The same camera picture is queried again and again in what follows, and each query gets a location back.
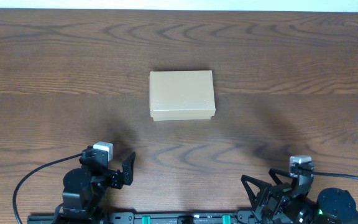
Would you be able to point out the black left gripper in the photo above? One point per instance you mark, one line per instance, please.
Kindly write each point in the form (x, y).
(127, 168)

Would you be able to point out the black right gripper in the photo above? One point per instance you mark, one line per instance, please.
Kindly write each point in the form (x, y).
(283, 191)

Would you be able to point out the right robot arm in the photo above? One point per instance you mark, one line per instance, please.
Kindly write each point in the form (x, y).
(333, 206)

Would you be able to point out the black mounting rail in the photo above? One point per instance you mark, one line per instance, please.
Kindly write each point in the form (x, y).
(166, 217)

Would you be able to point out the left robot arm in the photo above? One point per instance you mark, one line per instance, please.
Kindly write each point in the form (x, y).
(85, 187)

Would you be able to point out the cardboard box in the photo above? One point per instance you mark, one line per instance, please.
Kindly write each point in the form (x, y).
(181, 95)

